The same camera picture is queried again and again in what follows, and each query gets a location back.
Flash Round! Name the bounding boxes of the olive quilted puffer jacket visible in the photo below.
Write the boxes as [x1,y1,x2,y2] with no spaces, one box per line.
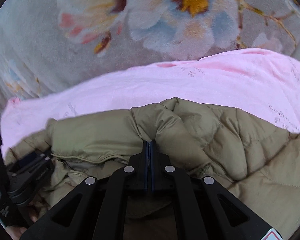
[5,98,300,239]

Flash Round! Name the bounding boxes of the person's left hand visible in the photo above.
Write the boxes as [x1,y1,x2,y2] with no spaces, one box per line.
[5,209,38,240]

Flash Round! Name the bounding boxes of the pink printed bed sheet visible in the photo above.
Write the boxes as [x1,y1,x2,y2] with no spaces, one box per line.
[0,48,300,152]

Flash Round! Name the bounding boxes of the grey floral blanket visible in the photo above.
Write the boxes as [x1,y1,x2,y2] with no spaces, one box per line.
[0,0,300,110]

